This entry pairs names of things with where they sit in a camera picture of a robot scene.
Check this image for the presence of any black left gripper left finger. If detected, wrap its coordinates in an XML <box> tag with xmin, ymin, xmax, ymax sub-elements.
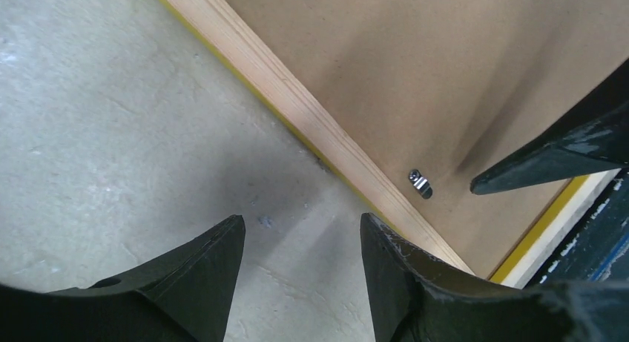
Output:
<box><xmin>1</xmin><ymin>215</ymin><xmax>246</xmax><ymax>341</ymax></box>

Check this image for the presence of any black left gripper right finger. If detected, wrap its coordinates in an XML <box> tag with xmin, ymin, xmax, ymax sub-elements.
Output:
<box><xmin>360</xmin><ymin>213</ymin><xmax>628</xmax><ymax>341</ymax></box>

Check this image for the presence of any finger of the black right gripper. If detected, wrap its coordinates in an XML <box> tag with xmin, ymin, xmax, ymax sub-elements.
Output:
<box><xmin>470</xmin><ymin>62</ymin><xmax>628</xmax><ymax>195</ymax></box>

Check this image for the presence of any yellow wooden picture frame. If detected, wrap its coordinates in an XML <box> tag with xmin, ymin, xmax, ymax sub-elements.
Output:
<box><xmin>159</xmin><ymin>0</ymin><xmax>617</xmax><ymax>288</ymax></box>

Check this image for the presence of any brown backing board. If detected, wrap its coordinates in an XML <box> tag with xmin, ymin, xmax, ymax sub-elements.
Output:
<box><xmin>226</xmin><ymin>0</ymin><xmax>628</xmax><ymax>277</ymax></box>

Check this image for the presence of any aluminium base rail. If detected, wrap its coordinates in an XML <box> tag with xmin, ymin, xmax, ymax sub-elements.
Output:
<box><xmin>527</xmin><ymin>169</ymin><xmax>628</xmax><ymax>286</ymax></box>

